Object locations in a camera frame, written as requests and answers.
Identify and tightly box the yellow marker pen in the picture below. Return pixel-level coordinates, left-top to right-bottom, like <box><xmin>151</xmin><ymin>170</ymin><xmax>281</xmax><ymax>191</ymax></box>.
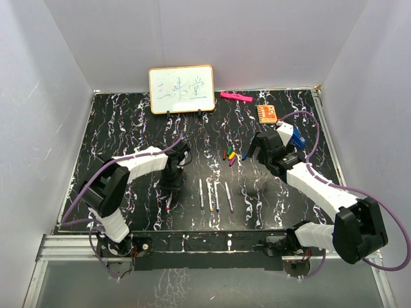
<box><xmin>206</xmin><ymin>180</ymin><xmax>214</xmax><ymax>212</ymax></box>

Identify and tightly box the red marker pen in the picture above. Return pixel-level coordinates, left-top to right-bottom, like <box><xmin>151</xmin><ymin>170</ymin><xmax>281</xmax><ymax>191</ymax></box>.
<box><xmin>165</xmin><ymin>192</ymin><xmax>173</xmax><ymax>212</ymax></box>

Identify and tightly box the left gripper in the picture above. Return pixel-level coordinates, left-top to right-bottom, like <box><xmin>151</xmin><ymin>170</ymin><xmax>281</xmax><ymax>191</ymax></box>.
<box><xmin>159</xmin><ymin>167</ymin><xmax>184</xmax><ymax>199</ymax></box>

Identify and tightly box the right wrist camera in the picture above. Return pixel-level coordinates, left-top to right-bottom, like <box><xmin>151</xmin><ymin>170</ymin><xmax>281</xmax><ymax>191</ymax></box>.
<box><xmin>276</xmin><ymin>121</ymin><xmax>294</xmax><ymax>146</ymax></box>

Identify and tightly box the pink pen cap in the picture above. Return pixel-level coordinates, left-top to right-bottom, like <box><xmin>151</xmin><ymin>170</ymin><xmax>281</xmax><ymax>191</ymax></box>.
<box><xmin>229</xmin><ymin>157</ymin><xmax>237</xmax><ymax>167</ymax></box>

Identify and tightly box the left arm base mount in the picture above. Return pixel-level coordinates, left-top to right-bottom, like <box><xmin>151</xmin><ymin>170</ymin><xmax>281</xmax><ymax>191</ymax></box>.
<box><xmin>97</xmin><ymin>234</ymin><xmax>153</xmax><ymax>262</ymax></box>

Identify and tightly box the blue marker pen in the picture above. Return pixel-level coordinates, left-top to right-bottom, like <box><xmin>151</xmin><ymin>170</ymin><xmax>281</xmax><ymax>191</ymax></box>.
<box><xmin>214</xmin><ymin>181</ymin><xmax>220</xmax><ymax>212</ymax></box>

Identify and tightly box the green marker pen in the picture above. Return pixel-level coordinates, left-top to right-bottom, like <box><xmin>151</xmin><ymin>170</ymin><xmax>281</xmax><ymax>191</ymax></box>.
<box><xmin>198</xmin><ymin>178</ymin><xmax>204</xmax><ymax>211</ymax></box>

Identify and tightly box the pink marker pen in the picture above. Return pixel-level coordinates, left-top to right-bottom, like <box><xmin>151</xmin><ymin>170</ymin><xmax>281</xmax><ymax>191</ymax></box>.
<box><xmin>225</xmin><ymin>182</ymin><xmax>234</xmax><ymax>213</ymax></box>

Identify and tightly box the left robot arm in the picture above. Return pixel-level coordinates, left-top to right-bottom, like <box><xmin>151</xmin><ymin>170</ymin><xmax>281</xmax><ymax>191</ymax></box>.
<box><xmin>74</xmin><ymin>139</ymin><xmax>191</xmax><ymax>256</ymax></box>

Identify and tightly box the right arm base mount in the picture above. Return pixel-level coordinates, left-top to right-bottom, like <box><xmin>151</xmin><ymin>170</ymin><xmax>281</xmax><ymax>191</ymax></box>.
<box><xmin>253</xmin><ymin>234</ymin><xmax>313</xmax><ymax>262</ymax></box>

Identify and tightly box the blue plastic clip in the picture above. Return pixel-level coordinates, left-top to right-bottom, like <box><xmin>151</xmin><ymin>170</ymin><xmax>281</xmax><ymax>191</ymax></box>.
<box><xmin>290</xmin><ymin>128</ymin><xmax>306</xmax><ymax>149</ymax></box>

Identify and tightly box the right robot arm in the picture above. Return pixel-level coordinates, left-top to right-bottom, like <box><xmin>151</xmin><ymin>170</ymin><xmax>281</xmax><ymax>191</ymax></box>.
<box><xmin>247</xmin><ymin>130</ymin><xmax>388</xmax><ymax>264</ymax></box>

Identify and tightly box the small whiteboard with writing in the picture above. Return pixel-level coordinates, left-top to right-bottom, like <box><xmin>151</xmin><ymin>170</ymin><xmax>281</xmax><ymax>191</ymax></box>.
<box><xmin>148</xmin><ymin>65</ymin><xmax>215</xmax><ymax>114</ymax></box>

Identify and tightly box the orange card box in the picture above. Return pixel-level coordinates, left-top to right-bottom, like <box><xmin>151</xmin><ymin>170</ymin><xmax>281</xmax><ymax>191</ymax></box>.
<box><xmin>257</xmin><ymin>105</ymin><xmax>278</xmax><ymax>124</ymax></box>

